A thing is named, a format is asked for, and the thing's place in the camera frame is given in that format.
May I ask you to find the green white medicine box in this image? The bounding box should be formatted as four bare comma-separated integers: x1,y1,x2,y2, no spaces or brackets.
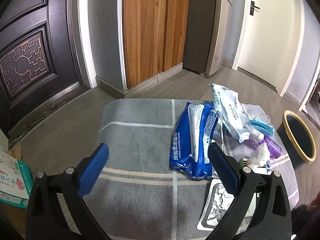
236,159,257,218

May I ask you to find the grey refrigerator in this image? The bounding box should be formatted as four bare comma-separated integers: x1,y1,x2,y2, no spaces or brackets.
183,0,232,76

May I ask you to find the wooden cabinet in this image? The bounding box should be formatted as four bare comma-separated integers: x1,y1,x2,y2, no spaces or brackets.
123,0,189,88

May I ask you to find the teal trash bin yellow rim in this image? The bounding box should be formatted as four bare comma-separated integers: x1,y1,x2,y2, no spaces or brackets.
277,110,317,169

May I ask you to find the small blue white sachet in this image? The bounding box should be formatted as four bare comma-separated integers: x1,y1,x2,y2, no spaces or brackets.
265,160,272,175

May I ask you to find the grey plaid mat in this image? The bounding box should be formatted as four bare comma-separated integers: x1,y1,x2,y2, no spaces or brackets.
57,98,299,240

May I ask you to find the silver foil tray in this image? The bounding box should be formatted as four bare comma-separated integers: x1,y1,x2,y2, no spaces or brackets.
197,179,234,231

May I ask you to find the crumpled white tissue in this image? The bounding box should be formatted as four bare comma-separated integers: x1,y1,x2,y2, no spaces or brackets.
249,143,270,166

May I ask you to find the white interior door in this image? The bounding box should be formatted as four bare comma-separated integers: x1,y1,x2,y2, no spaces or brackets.
232,0,305,96

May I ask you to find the purple spray bottle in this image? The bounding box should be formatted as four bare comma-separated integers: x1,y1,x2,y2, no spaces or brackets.
251,128,282,159

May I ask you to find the green tissue pack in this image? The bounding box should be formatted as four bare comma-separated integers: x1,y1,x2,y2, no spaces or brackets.
0,151,33,209

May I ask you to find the blue kitchen wipes pack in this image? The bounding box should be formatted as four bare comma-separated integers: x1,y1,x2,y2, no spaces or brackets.
169,102,219,180

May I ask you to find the dark entrance door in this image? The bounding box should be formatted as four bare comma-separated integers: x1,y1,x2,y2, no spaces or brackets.
1,0,84,143

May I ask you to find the white baby wipes pack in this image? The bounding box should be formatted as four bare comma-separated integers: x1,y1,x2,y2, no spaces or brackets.
210,83,252,143

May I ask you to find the person's right hand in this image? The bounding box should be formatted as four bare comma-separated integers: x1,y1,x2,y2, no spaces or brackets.
307,192,320,212

